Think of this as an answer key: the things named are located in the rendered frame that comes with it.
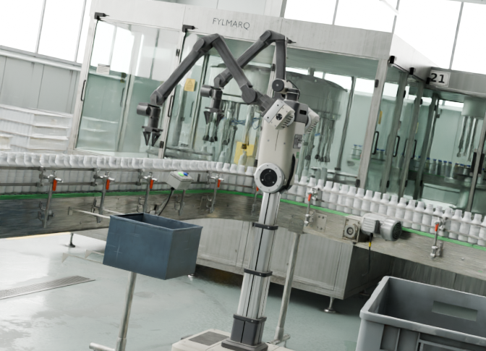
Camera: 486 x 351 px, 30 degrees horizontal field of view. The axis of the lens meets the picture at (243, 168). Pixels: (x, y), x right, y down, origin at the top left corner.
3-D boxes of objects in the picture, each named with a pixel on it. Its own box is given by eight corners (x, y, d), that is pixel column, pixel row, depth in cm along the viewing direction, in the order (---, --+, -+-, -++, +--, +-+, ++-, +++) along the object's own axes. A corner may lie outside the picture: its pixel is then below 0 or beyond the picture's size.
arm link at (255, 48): (272, 35, 500) (278, 39, 511) (266, 27, 502) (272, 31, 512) (215, 87, 510) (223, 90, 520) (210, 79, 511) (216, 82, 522)
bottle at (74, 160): (61, 189, 413) (66, 154, 412) (64, 189, 418) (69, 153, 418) (74, 192, 412) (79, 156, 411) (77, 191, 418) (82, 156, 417)
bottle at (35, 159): (37, 192, 391) (43, 154, 390) (36, 193, 385) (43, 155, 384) (23, 189, 390) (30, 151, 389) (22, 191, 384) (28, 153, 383)
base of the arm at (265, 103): (283, 100, 459) (268, 119, 462) (271, 90, 462) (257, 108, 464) (277, 99, 451) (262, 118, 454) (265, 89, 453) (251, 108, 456)
